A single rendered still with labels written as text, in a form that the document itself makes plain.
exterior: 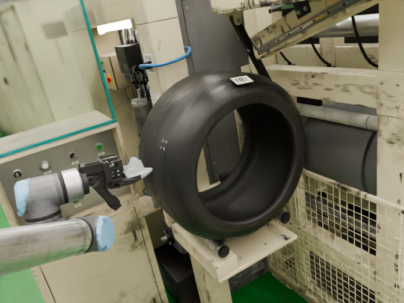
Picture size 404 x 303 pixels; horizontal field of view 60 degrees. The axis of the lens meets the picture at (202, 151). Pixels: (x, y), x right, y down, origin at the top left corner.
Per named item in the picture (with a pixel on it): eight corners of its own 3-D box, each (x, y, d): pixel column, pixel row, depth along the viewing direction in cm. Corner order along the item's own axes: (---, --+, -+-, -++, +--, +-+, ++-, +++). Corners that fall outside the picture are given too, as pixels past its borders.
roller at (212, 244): (184, 208, 149) (181, 218, 149) (176, 206, 146) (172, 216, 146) (232, 246, 120) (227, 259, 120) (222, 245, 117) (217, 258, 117)
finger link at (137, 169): (154, 157, 104) (124, 164, 100) (156, 175, 106) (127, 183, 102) (150, 154, 107) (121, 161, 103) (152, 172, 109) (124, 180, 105)
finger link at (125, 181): (142, 176, 102) (113, 184, 98) (143, 181, 103) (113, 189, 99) (136, 171, 106) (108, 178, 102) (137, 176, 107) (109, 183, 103)
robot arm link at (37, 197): (18, 214, 96) (9, 180, 94) (66, 201, 101) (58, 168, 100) (20, 223, 87) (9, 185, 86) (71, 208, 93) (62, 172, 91)
